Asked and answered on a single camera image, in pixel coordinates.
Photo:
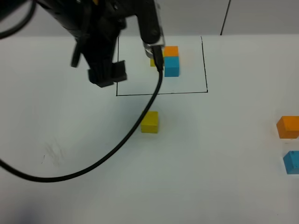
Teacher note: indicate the yellow template block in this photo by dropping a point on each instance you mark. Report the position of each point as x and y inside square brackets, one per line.
[152, 63]

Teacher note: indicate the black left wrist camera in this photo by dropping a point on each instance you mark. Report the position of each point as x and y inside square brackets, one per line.
[150, 26]

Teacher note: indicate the blue template block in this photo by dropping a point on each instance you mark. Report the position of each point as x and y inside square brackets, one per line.
[171, 66]

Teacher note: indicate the orange template block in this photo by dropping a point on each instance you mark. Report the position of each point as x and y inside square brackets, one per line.
[171, 51]

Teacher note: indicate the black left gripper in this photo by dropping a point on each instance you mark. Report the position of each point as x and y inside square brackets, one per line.
[97, 25]

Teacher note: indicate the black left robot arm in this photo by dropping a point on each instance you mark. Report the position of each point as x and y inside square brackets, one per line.
[61, 11]

